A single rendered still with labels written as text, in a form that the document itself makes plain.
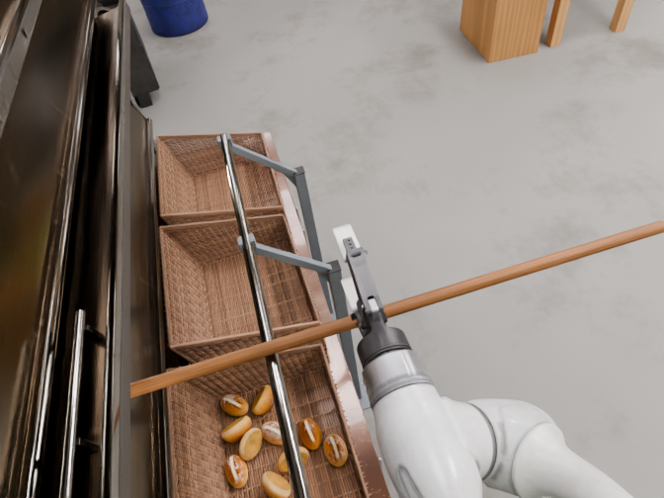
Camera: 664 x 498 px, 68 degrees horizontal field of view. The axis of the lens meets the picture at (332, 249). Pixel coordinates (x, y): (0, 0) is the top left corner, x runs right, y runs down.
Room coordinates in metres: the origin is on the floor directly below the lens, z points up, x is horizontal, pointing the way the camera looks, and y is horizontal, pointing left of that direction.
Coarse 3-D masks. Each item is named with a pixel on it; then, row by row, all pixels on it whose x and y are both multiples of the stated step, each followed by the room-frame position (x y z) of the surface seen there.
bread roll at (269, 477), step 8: (272, 472) 0.48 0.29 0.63; (264, 480) 0.46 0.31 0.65; (272, 480) 0.45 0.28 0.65; (280, 480) 0.45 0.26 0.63; (264, 488) 0.44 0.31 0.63; (272, 488) 0.43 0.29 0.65; (280, 488) 0.43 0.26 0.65; (288, 488) 0.43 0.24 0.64; (272, 496) 0.41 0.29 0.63; (280, 496) 0.41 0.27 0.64; (288, 496) 0.41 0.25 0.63
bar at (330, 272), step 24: (288, 168) 1.41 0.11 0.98; (240, 192) 1.11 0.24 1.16; (240, 216) 1.00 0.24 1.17; (312, 216) 1.40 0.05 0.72; (240, 240) 0.91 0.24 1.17; (312, 240) 1.40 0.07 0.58; (312, 264) 0.93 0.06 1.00; (336, 264) 0.95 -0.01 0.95; (336, 288) 0.93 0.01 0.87; (264, 312) 0.67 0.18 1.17; (336, 312) 0.92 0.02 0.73; (264, 336) 0.60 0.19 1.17; (360, 384) 0.99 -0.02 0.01; (288, 408) 0.43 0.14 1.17; (288, 432) 0.38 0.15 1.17; (288, 456) 0.33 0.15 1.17
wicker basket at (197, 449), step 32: (288, 352) 0.79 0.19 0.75; (320, 352) 0.81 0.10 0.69; (192, 384) 0.75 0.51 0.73; (224, 384) 0.76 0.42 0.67; (256, 384) 0.78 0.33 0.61; (288, 384) 0.77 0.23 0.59; (320, 384) 0.75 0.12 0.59; (192, 416) 0.64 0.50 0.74; (224, 416) 0.69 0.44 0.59; (256, 416) 0.68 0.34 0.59; (320, 416) 0.64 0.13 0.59; (192, 448) 0.54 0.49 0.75; (224, 448) 0.59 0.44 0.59; (320, 448) 0.54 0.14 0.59; (352, 448) 0.47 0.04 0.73; (192, 480) 0.45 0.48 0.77; (224, 480) 0.49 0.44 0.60; (256, 480) 0.48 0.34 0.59; (320, 480) 0.45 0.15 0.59; (352, 480) 0.43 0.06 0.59
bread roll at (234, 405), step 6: (228, 396) 0.74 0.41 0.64; (234, 396) 0.73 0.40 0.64; (222, 402) 0.72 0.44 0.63; (228, 402) 0.71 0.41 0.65; (234, 402) 0.71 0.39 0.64; (240, 402) 0.71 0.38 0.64; (246, 402) 0.72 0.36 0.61; (222, 408) 0.71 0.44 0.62; (228, 408) 0.70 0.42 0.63; (234, 408) 0.69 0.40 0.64; (240, 408) 0.69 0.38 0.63; (246, 408) 0.69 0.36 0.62; (228, 414) 0.69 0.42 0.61; (234, 414) 0.68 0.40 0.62; (240, 414) 0.68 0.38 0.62
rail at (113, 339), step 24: (120, 0) 1.95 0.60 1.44; (120, 24) 1.74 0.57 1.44; (120, 48) 1.56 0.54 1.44; (120, 72) 1.40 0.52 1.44; (120, 96) 1.27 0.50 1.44; (120, 120) 1.15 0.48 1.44; (120, 144) 1.04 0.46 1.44; (120, 168) 0.95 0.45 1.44; (120, 192) 0.87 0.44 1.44; (120, 216) 0.79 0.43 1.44; (120, 240) 0.72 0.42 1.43; (120, 264) 0.66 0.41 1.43; (120, 288) 0.60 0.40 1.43; (120, 312) 0.54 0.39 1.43; (120, 336) 0.49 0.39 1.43; (120, 360) 0.44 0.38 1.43; (120, 384) 0.40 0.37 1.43
